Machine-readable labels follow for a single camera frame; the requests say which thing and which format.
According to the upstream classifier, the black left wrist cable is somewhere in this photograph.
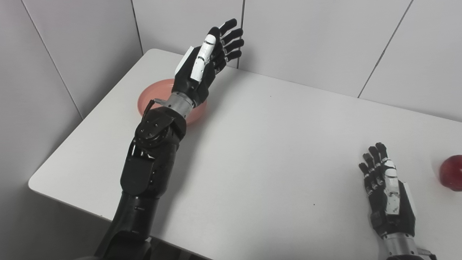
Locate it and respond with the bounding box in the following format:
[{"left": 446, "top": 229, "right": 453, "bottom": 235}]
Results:
[{"left": 142, "top": 98, "right": 170, "bottom": 120}]

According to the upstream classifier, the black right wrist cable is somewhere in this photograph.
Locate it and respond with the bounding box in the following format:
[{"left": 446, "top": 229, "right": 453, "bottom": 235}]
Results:
[{"left": 417, "top": 247, "right": 438, "bottom": 260}]

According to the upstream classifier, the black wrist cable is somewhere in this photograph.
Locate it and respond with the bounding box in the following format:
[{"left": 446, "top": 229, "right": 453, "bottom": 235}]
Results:
[
  {"left": 417, "top": 247, "right": 438, "bottom": 260},
  {"left": 142, "top": 98, "right": 170, "bottom": 120}
]

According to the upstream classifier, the red apple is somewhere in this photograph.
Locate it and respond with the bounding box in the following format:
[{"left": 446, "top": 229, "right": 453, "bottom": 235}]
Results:
[{"left": 439, "top": 155, "right": 462, "bottom": 191}]

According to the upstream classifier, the pink round plate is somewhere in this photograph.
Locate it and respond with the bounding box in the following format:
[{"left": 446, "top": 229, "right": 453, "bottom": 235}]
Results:
[{"left": 138, "top": 79, "right": 208, "bottom": 126}]

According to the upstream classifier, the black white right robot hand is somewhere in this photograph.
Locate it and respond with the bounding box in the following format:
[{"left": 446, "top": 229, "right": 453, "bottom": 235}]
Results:
[{"left": 358, "top": 142, "right": 417, "bottom": 239}]

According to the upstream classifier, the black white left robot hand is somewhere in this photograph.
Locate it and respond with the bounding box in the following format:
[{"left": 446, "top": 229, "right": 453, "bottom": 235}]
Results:
[{"left": 171, "top": 19, "right": 245, "bottom": 108}]

